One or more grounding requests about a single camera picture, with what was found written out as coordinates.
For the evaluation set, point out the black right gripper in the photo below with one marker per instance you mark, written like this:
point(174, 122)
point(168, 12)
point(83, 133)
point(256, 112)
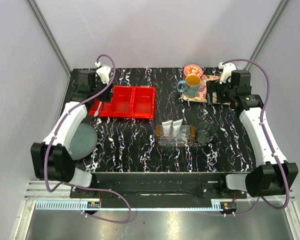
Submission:
point(214, 86)

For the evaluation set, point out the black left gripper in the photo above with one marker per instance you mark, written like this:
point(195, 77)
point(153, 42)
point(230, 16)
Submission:
point(107, 95)

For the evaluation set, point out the white toothbrush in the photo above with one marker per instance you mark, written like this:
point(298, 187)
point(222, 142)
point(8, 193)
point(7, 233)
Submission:
point(98, 109)

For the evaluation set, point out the dark grey mug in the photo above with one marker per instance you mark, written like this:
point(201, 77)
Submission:
point(204, 132)

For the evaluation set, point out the white toothpaste tube dark cap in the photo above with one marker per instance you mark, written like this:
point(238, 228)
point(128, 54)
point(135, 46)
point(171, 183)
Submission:
point(176, 125)

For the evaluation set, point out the white toothpaste tube red cap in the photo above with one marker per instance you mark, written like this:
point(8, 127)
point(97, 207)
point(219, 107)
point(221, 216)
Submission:
point(166, 127)

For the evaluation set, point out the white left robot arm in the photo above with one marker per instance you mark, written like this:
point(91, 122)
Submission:
point(51, 159)

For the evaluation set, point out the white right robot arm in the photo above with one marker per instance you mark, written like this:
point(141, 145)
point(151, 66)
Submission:
point(273, 174)

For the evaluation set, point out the red bin with toothpaste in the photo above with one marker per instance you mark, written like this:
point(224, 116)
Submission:
point(121, 101)

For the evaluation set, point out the floral placemat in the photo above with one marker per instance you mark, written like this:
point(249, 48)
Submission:
point(201, 96)

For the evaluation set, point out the blue floral mug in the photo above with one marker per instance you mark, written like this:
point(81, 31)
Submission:
point(190, 86)

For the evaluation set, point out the red bin with mug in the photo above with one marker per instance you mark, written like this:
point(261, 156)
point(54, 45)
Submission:
point(143, 104)

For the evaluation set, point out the red patterned bowl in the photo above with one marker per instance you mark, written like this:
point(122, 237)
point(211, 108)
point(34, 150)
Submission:
point(192, 69)

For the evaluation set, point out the blue-grey ceramic plate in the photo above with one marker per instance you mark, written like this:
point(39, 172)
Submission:
point(83, 142)

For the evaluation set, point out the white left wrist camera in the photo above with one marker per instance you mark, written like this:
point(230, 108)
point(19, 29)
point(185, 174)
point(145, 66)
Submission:
point(103, 72)

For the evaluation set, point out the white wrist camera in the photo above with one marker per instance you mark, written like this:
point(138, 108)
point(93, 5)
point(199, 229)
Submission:
point(103, 72)
point(226, 71)

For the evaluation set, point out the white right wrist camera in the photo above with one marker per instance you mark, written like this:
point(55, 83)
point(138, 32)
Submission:
point(226, 71)

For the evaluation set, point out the clear glass tray wooden handles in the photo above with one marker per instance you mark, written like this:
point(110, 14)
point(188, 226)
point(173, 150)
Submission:
point(186, 137)

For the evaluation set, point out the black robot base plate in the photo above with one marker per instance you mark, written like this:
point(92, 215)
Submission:
point(201, 190)

